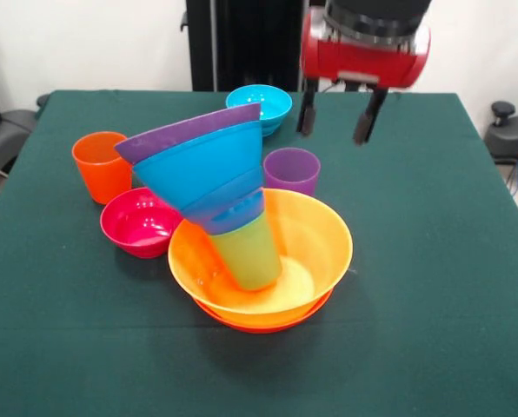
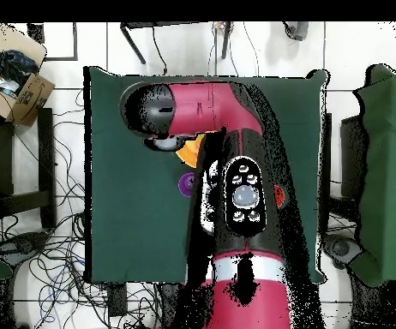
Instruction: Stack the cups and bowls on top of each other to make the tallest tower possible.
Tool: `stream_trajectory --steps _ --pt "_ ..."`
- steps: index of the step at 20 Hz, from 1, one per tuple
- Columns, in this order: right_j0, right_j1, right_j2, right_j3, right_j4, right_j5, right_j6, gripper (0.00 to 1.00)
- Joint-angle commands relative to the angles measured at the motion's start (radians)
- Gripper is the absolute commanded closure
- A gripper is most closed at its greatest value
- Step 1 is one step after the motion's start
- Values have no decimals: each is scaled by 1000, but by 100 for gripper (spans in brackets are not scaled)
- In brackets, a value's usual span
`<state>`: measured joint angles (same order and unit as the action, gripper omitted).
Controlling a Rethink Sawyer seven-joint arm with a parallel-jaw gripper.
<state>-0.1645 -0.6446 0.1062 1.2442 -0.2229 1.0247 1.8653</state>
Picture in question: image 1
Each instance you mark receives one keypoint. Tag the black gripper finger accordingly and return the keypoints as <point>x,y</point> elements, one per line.
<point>307,113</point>
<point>367,121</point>

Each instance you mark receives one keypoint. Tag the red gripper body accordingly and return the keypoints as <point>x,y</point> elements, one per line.
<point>363,63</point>

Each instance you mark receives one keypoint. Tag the purple cup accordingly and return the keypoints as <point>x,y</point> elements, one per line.
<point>291,171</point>

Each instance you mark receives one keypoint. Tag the large sky blue bowl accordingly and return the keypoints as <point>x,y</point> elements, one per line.
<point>198,169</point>

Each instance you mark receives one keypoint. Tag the dark blue bowl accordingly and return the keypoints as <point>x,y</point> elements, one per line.
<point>228,208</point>

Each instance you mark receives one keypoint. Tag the yellow bowl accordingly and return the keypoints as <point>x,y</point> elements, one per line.
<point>315,243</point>

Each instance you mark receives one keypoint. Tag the purple bowl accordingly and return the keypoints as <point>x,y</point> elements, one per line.
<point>176,134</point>

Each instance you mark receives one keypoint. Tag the green cup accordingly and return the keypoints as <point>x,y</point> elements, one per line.
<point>250,256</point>

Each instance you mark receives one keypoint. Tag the small light blue bowl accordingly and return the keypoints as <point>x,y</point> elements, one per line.
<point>272,104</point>

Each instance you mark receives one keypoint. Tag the dark green table cloth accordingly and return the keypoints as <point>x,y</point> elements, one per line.
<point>415,260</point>

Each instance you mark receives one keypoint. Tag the pink bowl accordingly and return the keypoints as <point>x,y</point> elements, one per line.
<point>133,226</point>

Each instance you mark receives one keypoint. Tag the orange bowl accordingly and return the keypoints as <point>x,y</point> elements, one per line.
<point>263,326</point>

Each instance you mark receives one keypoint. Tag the orange cup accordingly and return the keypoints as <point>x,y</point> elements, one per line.
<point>98,174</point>

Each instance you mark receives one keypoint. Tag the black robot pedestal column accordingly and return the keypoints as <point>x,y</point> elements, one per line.
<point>250,43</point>

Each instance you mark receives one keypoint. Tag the black pedestal leg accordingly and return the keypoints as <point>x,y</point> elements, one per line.
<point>513,134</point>
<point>11,126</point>

